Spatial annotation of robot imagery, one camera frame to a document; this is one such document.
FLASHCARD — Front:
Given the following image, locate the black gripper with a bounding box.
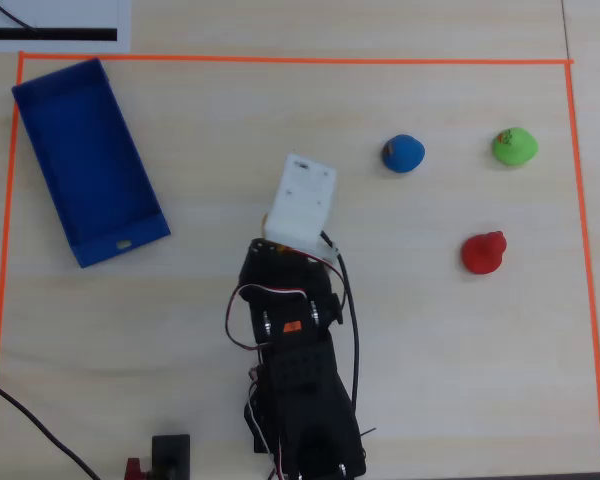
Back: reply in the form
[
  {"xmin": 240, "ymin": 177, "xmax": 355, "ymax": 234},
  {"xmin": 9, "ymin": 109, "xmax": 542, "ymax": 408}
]
[{"xmin": 237, "ymin": 238, "xmax": 345, "ymax": 326}]

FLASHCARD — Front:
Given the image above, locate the blue rubber duck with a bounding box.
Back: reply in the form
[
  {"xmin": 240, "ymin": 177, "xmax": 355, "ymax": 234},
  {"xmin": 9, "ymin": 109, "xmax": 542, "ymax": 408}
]
[{"xmin": 381, "ymin": 133, "xmax": 426, "ymax": 174}]

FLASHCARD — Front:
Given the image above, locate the red rubber duck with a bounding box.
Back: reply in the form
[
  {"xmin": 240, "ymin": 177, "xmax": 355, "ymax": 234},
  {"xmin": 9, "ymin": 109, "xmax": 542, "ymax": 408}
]
[{"xmin": 460, "ymin": 230, "xmax": 508, "ymax": 276}]

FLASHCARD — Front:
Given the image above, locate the blue open plastic box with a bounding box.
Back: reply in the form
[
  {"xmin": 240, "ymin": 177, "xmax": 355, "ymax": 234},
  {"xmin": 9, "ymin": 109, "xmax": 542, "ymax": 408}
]
[{"xmin": 10, "ymin": 57, "xmax": 172, "ymax": 270}]

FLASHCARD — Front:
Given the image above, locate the green rubber duck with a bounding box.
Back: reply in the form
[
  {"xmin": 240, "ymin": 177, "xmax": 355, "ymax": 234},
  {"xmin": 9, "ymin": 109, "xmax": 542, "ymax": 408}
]
[{"xmin": 491, "ymin": 126, "xmax": 540, "ymax": 167}]

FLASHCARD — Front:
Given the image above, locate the black table clamp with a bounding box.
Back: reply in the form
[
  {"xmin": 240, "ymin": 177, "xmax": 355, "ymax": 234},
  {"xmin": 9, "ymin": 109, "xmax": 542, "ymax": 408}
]
[{"xmin": 151, "ymin": 433, "xmax": 192, "ymax": 480}]

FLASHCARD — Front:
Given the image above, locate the orange tape strip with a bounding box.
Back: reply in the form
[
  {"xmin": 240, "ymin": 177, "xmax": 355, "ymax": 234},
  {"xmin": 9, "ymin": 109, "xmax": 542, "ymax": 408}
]
[
  {"xmin": 0, "ymin": 52, "xmax": 26, "ymax": 480},
  {"xmin": 18, "ymin": 51, "xmax": 575, "ymax": 66},
  {"xmin": 563, "ymin": 60, "xmax": 600, "ymax": 474}
]

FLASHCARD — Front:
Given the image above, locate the white paper with black bar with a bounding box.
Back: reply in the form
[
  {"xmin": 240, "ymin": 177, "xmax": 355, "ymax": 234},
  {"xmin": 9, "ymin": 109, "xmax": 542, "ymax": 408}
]
[{"xmin": 0, "ymin": 0, "xmax": 133, "ymax": 54}]

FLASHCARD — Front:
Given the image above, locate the red white black servo wire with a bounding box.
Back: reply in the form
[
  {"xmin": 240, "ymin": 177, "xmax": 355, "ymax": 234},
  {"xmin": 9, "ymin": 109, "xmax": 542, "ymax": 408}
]
[{"xmin": 224, "ymin": 252, "xmax": 349, "ymax": 352}]

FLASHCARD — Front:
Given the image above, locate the white camera housing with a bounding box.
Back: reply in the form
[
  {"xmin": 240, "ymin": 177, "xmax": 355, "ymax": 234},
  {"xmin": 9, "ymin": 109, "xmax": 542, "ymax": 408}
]
[{"xmin": 263, "ymin": 152, "xmax": 338, "ymax": 252}]

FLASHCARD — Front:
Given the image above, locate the black camera cable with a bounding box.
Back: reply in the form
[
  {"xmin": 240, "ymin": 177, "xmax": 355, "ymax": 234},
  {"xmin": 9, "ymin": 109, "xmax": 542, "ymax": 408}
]
[{"xmin": 319, "ymin": 229, "xmax": 362, "ymax": 419}]

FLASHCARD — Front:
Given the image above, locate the long black cable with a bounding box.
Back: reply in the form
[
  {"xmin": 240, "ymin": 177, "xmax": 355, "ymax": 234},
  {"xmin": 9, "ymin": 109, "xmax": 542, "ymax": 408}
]
[{"xmin": 0, "ymin": 373, "xmax": 102, "ymax": 480}]

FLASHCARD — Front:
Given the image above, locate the thin black cable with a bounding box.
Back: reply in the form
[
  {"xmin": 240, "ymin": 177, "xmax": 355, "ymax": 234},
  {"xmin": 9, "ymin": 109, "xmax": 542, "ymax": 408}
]
[{"xmin": 0, "ymin": 0, "xmax": 37, "ymax": 32}]

